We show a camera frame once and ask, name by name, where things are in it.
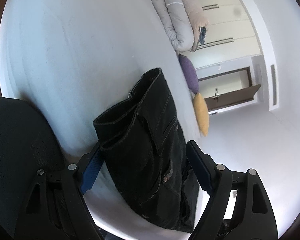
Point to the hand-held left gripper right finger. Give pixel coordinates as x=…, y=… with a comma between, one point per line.
x=200, y=167

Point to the purple cushion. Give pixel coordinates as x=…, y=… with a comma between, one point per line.
x=188, y=72

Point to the folded beige grey duvet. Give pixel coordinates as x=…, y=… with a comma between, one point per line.
x=180, y=25

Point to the brown door frame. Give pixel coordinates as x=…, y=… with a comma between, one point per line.
x=225, y=73

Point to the cream wardrobe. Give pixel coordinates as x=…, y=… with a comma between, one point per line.
x=230, y=22

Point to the black denim pants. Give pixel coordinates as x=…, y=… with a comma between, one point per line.
x=145, y=155

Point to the brown door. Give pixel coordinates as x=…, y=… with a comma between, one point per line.
x=235, y=97

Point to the blue folded cloth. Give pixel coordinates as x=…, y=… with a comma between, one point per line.
x=203, y=35

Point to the ceiling air vent slot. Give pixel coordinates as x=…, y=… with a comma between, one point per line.
x=273, y=85

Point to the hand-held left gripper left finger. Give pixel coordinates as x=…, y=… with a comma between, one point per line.
x=91, y=172

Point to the yellow cushion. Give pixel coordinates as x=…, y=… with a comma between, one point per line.
x=201, y=115

